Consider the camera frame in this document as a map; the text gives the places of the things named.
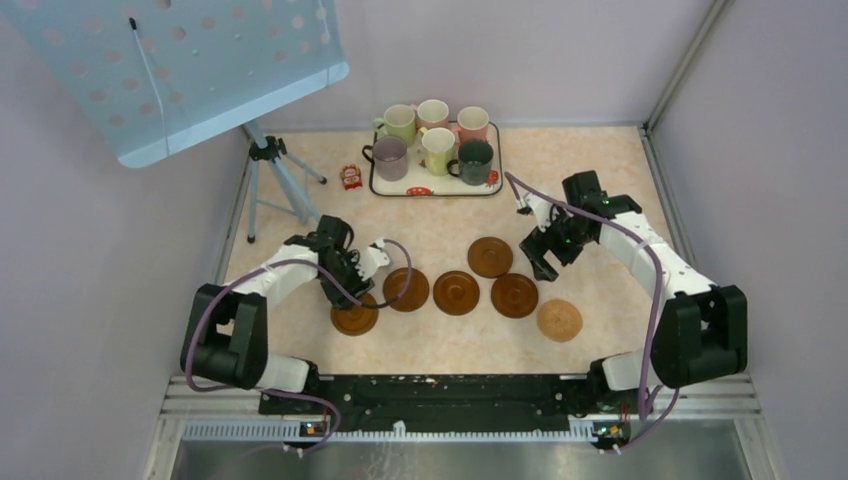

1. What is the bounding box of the white cable duct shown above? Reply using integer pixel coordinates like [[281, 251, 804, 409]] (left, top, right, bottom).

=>
[[182, 420, 597, 443]]

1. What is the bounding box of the woven rattan coaster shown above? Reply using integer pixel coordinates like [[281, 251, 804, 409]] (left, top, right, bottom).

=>
[[536, 299, 584, 343]]

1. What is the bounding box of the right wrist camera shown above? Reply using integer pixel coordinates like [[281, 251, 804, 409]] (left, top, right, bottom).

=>
[[516, 192, 561, 233]]

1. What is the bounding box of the purple mug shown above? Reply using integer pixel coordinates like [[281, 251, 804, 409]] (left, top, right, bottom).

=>
[[362, 135, 409, 182]]

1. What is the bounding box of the strawberry enamel tray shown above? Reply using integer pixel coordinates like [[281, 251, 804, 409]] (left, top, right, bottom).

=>
[[363, 122, 504, 198]]

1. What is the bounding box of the yellow green mug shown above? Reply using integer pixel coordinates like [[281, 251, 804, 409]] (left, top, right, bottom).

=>
[[419, 127, 456, 177]]

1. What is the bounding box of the small red toy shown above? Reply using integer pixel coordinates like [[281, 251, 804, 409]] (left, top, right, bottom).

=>
[[340, 165, 363, 191]]

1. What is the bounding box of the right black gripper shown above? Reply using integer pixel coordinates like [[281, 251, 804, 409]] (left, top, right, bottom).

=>
[[519, 205, 592, 282]]

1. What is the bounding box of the dark green mug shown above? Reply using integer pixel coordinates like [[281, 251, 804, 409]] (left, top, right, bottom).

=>
[[447, 140, 494, 186]]

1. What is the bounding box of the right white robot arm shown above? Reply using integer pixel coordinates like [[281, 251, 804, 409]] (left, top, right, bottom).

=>
[[506, 170, 748, 418]]

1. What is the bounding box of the pale pink mug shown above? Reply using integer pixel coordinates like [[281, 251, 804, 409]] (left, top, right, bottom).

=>
[[411, 99, 450, 129]]

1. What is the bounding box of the light blue tripod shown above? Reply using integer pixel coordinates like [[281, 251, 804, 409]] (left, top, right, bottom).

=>
[[242, 120, 329, 245]]

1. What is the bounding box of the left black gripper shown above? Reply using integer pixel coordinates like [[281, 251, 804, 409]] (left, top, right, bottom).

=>
[[318, 251, 374, 311]]

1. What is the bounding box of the salmon pink mug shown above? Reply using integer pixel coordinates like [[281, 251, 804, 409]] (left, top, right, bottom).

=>
[[456, 106, 490, 144]]

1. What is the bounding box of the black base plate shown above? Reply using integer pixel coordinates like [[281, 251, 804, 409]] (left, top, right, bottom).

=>
[[258, 374, 638, 433]]

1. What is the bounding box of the blue perforated board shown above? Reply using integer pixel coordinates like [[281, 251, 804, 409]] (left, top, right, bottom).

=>
[[1, 1, 349, 168]]

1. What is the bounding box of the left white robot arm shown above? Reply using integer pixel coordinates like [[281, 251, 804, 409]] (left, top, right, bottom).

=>
[[179, 216, 391, 414]]

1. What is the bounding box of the light green mug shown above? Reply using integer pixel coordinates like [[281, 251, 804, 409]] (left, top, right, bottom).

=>
[[373, 104, 417, 147]]

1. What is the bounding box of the brown wooden coaster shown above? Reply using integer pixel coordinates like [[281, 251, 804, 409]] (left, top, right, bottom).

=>
[[383, 268, 430, 313], [467, 236, 514, 278], [432, 270, 480, 316], [330, 305, 379, 336], [490, 273, 539, 319]]

